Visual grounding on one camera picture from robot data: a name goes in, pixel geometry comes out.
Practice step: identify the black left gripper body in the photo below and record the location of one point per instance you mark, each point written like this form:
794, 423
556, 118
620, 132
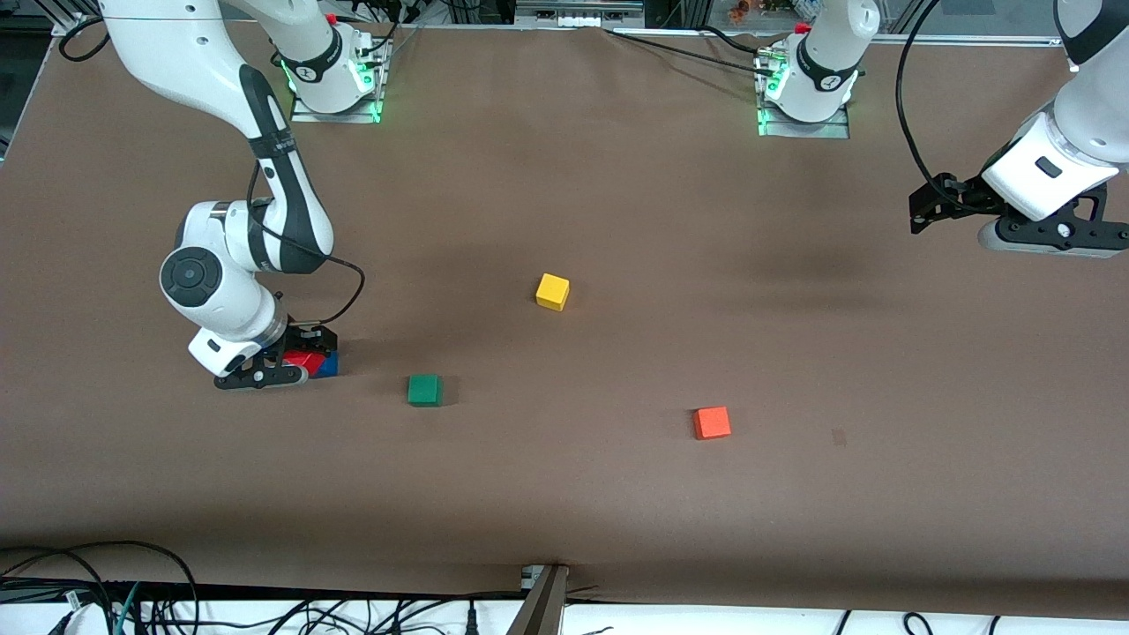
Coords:
966, 196

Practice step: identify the red wooden block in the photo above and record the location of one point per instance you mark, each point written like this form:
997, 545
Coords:
304, 360

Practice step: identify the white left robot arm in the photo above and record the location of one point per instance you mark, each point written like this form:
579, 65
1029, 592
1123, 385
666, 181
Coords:
1085, 123

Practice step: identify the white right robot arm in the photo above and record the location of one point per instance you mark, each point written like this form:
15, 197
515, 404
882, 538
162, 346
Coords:
238, 309

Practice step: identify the blue wooden block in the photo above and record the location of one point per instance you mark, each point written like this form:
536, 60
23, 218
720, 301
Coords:
329, 366

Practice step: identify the green wooden block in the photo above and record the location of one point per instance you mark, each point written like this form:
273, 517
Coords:
425, 391

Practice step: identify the yellow wooden block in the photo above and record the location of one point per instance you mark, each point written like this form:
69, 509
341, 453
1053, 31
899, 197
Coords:
552, 292

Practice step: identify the orange wooden block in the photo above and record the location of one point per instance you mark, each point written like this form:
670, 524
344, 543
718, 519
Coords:
712, 423

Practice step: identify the small metal clamp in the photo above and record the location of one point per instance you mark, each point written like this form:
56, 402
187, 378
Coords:
531, 578

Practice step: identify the silver connector box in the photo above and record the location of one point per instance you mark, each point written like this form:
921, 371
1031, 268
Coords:
578, 13

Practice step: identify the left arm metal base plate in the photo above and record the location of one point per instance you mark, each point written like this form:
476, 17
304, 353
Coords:
803, 130

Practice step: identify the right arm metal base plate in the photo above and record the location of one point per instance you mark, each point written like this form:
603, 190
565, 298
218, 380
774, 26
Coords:
304, 113

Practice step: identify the aluminium frame rail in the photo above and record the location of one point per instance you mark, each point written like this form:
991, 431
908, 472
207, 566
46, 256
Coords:
69, 19

